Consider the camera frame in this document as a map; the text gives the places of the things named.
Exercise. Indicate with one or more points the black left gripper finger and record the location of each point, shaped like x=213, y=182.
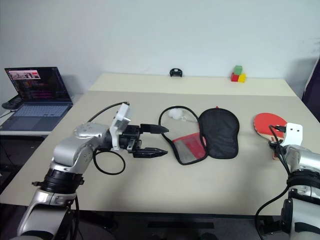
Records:
x=153, y=128
x=150, y=152

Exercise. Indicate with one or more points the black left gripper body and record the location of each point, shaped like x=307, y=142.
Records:
x=131, y=137

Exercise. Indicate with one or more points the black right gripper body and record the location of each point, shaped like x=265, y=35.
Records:
x=273, y=143

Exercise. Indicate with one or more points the red table tennis paddle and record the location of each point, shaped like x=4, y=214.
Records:
x=267, y=123

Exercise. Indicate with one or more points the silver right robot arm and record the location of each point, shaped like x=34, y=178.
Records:
x=305, y=156

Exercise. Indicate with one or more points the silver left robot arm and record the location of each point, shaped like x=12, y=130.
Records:
x=72, y=150

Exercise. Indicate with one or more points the black mesh paddle case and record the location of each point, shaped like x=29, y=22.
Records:
x=220, y=135

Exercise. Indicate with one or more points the small black clip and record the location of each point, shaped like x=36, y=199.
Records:
x=176, y=72

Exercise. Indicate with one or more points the dark purple chair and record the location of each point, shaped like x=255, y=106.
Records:
x=312, y=95

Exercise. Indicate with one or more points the yellow block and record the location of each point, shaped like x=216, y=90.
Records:
x=242, y=78

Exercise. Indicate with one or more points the red block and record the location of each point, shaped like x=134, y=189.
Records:
x=234, y=77

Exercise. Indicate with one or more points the green cube block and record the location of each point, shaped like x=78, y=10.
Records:
x=238, y=69

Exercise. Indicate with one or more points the open dark laptop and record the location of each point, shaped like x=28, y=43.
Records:
x=37, y=110

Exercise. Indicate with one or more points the black game controller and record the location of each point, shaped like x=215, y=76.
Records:
x=11, y=103

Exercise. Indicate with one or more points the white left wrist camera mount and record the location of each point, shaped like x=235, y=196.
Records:
x=120, y=125

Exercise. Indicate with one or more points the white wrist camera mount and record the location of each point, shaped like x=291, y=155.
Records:
x=293, y=136
x=120, y=125

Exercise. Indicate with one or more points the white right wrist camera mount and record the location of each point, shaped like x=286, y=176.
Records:
x=293, y=136

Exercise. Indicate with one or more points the black table frame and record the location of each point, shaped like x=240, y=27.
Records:
x=180, y=224

